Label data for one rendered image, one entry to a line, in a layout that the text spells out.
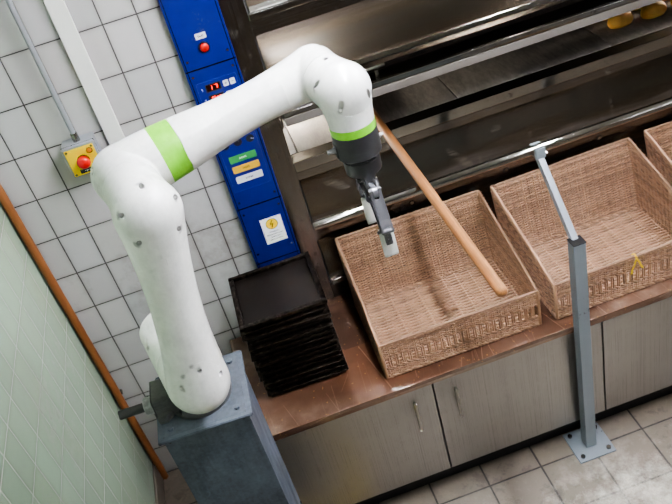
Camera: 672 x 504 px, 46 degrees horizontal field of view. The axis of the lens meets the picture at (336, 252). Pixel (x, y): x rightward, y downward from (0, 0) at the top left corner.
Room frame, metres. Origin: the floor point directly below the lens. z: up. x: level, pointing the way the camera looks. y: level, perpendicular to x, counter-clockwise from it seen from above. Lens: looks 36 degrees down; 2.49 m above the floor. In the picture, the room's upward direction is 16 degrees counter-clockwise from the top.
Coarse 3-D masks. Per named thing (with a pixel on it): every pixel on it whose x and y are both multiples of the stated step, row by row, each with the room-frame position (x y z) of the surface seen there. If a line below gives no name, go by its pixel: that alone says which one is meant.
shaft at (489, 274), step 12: (384, 132) 2.31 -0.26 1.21; (396, 144) 2.21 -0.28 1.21; (408, 156) 2.12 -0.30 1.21; (408, 168) 2.06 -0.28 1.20; (420, 180) 1.97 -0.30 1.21; (432, 192) 1.89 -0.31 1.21; (432, 204) 1.86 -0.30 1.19; (444, 204) 1.83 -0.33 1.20; (444, 216) 1.77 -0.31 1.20; (456, 228) 1.70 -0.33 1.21; (468, 240) 1.64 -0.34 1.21; (468, 252) 1.60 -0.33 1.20; (480, 252) 1.58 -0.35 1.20; (480, 264) 1.53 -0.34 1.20; (492, 276) 1.47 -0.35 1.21; (492, 288) 1.45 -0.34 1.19; (504, 288) 1.42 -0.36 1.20
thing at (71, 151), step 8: (80, 136) 2.27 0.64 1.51; (88, 136) 2.25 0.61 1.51; (64, 144) 2.24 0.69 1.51; (72, 144) 2.23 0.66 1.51; (80, 144) 2.21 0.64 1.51; (88, 144) 2.21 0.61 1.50; (96, 144) 2.24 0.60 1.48; (64, 152) 2.20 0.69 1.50; (72, 152) 2.20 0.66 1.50; (80, 152) 2.21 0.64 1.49; (96, 152) 2.21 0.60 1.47; (72, 160) 2.20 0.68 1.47; (72, 168) 2.20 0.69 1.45; (80, 168) 2.20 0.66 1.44; (88, 168) 2.21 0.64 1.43; (80, 176) 2.21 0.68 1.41
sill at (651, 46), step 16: (656, 32) 2.50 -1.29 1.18; (608, 48) 2.48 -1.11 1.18; (624, 48) 2.45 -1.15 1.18; (640, 48) 2.44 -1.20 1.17; (656, 48) 2.44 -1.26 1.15; (560, 64) 2.47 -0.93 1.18; (576, 64) 2.44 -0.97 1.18; (592, 64) 2.42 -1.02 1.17; (608, 64) 2.43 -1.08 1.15; (512, 80) 2.46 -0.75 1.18; (528, 80) 2.42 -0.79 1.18; (544, 80) 2.41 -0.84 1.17; (560, 80) 2.41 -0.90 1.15; (464, 96) 2.44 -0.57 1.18; (480, 96) 2.41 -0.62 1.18; (496, 96) 2.39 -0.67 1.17; (512, 96) 2.40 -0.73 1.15; (432, 112) 2.40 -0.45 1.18; (448, 112) 2.38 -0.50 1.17; (464, 112) 2.38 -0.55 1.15; (400, 128) 2.36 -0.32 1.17; (416, 128) 2.37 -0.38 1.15; (304, 160) 2.33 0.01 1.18; (320, 160) 2.34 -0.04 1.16
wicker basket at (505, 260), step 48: (480, 192) 2.34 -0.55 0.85; (336, 240) 2.30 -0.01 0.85; (480, 240) 2.30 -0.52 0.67; (384, 288) 2.25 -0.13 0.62; (432, 288) 2.21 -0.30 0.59; (480, 288) 2.14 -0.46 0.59; (528, 288) 1.96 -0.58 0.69; (384, 336) 2.04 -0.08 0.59; (432, 336) 1.86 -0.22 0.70; (480, 336) 1.87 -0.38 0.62
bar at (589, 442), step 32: (608, 128) 2.04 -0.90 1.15; (512, 160) 2.01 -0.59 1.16; (544, 160) 2.00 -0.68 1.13; (416, 192) 1.98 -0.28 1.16; (320, 224) 1.96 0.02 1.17; (576, 256) 1.79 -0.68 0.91; (576, 288) 1.79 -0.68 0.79; (576, 320) 1.81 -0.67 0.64; (576, 352) 1.82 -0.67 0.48; (576, 448) 1.80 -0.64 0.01; (608, 448) 1.76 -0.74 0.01
